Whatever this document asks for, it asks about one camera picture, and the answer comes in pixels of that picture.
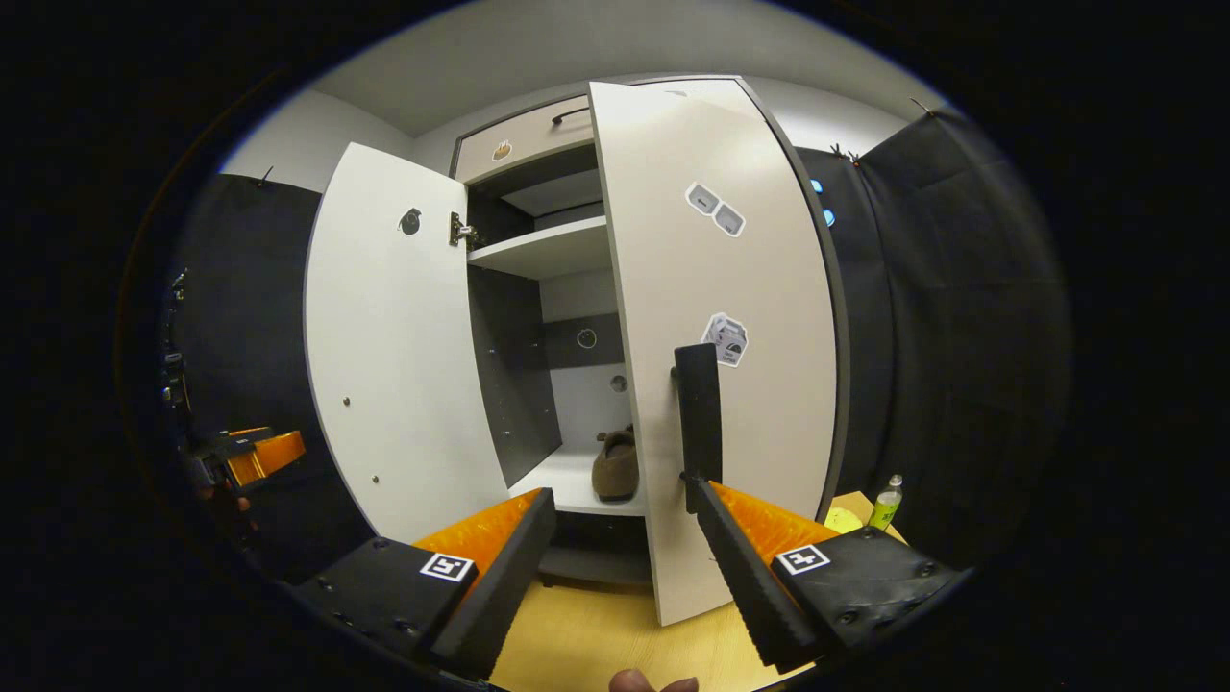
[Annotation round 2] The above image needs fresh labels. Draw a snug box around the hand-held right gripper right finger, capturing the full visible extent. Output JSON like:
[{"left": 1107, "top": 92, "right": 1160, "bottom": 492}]
[{"left": 694, "top": 478, "right": 965, "bottom": 674}]

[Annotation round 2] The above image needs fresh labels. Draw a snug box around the brown fuzzy shoe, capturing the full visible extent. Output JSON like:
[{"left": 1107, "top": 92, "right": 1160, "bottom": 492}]
[{"left": 590, "top": 426, "right": 640, "bottom": 504}]

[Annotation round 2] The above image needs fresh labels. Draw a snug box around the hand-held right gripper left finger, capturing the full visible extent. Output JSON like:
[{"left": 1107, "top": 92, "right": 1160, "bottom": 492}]
[{"left": 293, "top": 487, "right": 558, "bottom": 681}]

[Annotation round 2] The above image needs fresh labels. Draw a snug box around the beige cabinet drawer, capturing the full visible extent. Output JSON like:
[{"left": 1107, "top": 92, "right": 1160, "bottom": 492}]
[{"left": 454, "top": 94, "right": 595, "bottom": 185}]

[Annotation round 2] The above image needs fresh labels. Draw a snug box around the white shoe cabinet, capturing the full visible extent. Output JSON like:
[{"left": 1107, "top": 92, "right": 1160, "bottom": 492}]
[{"left": 304, "top": 75, "right": 851, "bottom": 628}]

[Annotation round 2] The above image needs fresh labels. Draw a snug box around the green drink bottle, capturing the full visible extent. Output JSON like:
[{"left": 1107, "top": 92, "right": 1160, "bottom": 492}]
[{"left": 868, "top": 474, "right": 905, "bottom": 532}]

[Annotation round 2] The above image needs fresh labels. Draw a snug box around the black backdrop cloth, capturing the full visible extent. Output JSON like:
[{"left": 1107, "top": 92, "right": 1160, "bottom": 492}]
[
  {"left": 793, "top": 106, "right": 1072, "bottom": 568},
  {"left": 159, "top": 173, "right": 376, "bottom": 587}
]

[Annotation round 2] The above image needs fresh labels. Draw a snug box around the black door handle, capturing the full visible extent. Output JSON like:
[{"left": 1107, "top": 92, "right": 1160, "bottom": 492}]
[{"left": 673, "top": 343, "right": 724, "bottom": 515}]

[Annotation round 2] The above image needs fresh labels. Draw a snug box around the white shoe cabinet door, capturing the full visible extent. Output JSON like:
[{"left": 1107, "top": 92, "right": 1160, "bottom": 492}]
[
  {"left": 588, "top": 77, "right": 851, "bottom": 628},
  {"left": 304, "top": 142, "right": 510, "bottom": 544}
]

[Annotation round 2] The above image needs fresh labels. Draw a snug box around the white cabinet shelf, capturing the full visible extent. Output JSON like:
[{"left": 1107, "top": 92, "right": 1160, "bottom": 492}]
[
  {"left": 509, "top": 444, "right": 647, "bottom": 518},
  {"left": 468, "top": 215, "right": 613, "bottom": 282}
]

